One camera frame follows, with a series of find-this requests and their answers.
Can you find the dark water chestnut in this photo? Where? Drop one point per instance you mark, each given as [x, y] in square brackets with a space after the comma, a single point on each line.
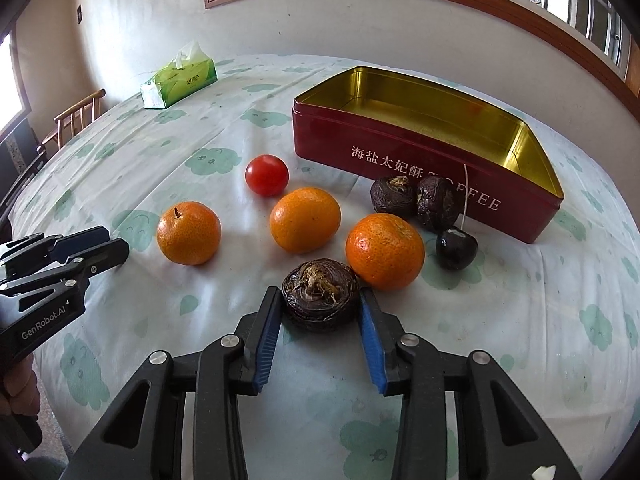
[392, 197]
[439, 205]
[320, 295]

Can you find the side window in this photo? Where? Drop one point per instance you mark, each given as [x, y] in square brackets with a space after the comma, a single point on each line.
[10, 110]

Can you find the wooden chair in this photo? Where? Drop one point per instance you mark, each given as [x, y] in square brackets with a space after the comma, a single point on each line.
[75, 110]

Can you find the dark cherry with stem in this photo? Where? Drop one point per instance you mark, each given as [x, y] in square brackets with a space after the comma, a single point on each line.
[456, 250]

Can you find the cloud print tablecloth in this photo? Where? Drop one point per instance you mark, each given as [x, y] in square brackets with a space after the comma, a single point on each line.
[150, 310]

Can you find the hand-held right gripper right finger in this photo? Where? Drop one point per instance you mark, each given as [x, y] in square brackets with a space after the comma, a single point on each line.
[372, 345]

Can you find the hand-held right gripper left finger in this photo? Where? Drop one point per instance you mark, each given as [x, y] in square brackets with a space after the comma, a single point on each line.
[265, 340]

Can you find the red tomato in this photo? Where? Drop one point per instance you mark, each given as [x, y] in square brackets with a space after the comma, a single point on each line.
[266, 175]

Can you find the person's left hand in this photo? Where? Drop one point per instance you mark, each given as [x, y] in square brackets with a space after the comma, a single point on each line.
[22, 390]

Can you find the green tissue box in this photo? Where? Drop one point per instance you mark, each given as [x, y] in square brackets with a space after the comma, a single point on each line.
[175, 82]

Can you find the orange mandarin with stem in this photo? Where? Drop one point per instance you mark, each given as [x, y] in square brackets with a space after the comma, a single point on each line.
[188, 235]

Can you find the dark chair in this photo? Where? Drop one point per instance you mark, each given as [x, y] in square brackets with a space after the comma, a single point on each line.
[17, 170]

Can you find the red and gold tin box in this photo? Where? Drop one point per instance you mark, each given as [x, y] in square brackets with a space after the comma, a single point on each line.
[400, 170]

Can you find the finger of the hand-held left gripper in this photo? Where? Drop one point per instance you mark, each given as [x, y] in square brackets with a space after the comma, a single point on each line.
[100, 257]
[75, 245]

